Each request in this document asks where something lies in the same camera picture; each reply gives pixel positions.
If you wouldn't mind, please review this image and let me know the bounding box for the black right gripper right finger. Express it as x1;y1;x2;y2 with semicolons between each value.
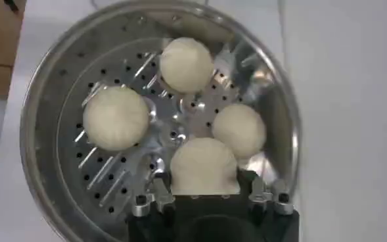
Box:
239;169;295;217

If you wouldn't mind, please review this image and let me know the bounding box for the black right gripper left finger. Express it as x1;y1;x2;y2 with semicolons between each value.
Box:
131;170;177;218

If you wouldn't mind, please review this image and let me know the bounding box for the white steamed bun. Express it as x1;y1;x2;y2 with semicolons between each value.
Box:
82;85;150;152
159;36;215;95
212;103;267;160
170;137;241;196

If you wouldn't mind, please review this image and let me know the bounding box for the perforated steel steamer basket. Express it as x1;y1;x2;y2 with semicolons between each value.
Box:
19;0;302;242

